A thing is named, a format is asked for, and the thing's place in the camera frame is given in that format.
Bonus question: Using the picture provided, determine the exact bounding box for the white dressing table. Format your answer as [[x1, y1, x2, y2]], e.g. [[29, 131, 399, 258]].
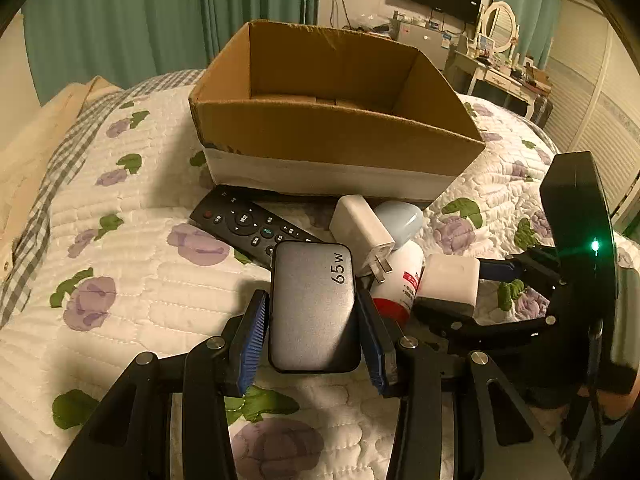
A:
[[445, 50, 551, 117]]

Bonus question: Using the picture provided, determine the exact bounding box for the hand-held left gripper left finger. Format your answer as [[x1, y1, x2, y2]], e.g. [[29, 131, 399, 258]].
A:
[[50, 289, 271, 480]]

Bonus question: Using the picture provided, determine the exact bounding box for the white oval mirror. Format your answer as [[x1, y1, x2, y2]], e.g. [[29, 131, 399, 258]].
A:
[[481, 2, 517, 59]]

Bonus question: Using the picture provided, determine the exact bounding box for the cardboard box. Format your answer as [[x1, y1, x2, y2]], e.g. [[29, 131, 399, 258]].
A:
[[188, 20, 487, 203]]

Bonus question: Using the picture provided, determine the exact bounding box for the green curtain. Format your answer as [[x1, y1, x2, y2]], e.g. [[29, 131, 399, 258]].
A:
[[22, 0, 321, 107], [492, 0, 563, 68]]

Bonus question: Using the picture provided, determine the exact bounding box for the light blue rounded case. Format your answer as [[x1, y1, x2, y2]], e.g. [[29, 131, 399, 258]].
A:
[[374, 201, 425, 251]]

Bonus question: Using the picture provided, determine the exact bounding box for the grey checked cloth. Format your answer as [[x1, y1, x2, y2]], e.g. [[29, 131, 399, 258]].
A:
[[0, 69, 206, 326]]

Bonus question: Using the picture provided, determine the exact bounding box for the dark suitcase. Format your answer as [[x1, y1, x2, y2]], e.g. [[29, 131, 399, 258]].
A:
[[530, 95, 554, 129]]

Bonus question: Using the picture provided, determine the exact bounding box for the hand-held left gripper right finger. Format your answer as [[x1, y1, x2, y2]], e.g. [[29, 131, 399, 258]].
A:
[[356, 287, 573, 480]]

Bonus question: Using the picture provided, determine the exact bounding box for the white square charger block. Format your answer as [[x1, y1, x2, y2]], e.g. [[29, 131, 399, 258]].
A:
[[415, 254, 481, 311]]

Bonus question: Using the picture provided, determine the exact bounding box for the beige cloth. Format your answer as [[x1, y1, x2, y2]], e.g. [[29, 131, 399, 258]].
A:
[[0, 76, 123, 261]]

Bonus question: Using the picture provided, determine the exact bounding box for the white mini fridge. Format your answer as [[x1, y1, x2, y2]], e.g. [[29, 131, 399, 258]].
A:
[[387, 17, 463, 72]]

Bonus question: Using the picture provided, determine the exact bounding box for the grey power adapter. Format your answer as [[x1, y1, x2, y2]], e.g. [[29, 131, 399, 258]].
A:
[[268, 241, 362, 374]]

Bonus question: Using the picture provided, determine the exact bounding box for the floral quilted bedspread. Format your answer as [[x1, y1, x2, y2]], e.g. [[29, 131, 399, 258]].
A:
[[0, 72, 636, 480]]

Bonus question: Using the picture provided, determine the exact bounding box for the black remote control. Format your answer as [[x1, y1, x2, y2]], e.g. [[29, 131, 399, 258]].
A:
[[189, 186, 326, 268]]

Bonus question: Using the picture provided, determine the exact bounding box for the person's right forearm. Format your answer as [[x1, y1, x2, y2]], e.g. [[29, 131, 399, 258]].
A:
[[597, 389, 633, 427]]

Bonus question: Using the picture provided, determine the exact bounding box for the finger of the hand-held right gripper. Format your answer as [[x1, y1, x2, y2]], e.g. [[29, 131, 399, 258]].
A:
[[412, 297, 557, 357], [477, 245, 568, 296]]

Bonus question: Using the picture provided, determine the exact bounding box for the white plug charger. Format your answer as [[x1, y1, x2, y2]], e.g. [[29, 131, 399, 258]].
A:
[[329, 195, 396, 282]]

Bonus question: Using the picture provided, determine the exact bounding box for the white bottle with red label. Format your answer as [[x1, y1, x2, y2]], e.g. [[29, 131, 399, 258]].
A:
[[370, 240, 426, 326]]

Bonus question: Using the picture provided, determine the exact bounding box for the white louvred wardrobe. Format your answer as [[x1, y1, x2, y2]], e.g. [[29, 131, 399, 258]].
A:
[[542, 0, 640, 233]]

